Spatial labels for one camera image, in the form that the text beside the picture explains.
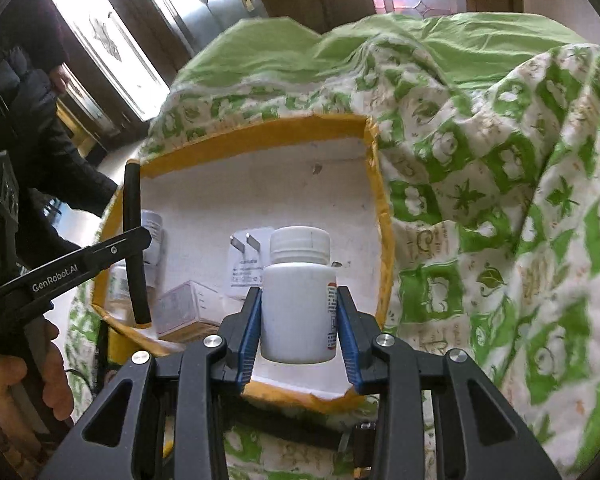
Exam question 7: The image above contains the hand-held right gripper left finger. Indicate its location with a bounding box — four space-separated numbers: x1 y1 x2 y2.
40 286 263 480

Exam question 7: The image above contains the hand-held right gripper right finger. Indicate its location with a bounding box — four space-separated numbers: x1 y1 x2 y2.
332 285 563 480

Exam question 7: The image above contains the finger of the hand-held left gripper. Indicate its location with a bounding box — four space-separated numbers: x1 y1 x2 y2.
0 226 153 313

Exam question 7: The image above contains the plain white bottle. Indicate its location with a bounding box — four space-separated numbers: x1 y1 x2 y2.
260 226 339 365

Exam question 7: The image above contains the white charger plug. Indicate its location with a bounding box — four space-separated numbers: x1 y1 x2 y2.
226 229 276 302

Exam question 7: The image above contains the small grey carton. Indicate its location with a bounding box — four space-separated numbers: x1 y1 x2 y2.
151 281 236 343

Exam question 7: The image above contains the short black marker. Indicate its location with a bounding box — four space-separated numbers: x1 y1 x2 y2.
123 160 152 329

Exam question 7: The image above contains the yellow cardboard box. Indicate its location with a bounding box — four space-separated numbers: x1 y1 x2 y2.
91 114 395 415

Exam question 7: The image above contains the person's left hand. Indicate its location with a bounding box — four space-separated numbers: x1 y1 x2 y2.
0 320 75 436

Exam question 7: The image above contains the person in dark jacket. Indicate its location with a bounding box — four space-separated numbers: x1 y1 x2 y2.
0 0 118 271

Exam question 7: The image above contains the green and white printed blanket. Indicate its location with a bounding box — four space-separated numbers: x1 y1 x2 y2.
62 12 600 480

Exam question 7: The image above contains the frosted glass side panel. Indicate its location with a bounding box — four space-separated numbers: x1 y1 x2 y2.
47 0 172 122

